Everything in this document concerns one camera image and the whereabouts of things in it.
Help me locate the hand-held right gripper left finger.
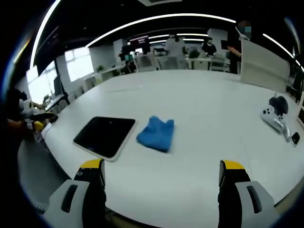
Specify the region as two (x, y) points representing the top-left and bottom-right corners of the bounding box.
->
(44, 158), (107, 228)

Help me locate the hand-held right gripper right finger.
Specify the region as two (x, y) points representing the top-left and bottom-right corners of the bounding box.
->
(217, 160), (280, 228)

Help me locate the black tablet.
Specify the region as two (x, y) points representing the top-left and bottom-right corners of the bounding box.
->
(73, 116), (138, 162)

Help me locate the blue cleaning cloth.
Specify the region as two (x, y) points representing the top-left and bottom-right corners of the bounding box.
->
(136, 115), (175, 153)

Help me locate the person's left hand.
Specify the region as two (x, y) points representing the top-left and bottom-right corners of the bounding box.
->
(7, 119), (31, 140)

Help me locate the black monitor on stand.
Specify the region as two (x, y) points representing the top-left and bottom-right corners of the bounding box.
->
(53, 60), (71, 105)

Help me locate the curved ceiling light strip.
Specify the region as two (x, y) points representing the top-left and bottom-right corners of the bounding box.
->
(29, 0), (63, 70)
(85, 13), (238, 48)

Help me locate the white controller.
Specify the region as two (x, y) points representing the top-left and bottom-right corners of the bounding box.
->
(260, 106), (292, 143)

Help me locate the dark grey headset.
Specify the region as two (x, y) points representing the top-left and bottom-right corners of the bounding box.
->
(269, 95), (290, 115)

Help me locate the white mesh office chair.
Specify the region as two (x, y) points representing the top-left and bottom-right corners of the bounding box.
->
(136, 53), (159, 72)
(156, 56), (181, 71)

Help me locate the white partition board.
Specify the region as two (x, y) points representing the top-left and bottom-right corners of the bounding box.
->
(240, 38), (292, 94)

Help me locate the red wall screen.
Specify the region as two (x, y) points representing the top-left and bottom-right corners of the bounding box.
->
(129, 35), (151, 54)

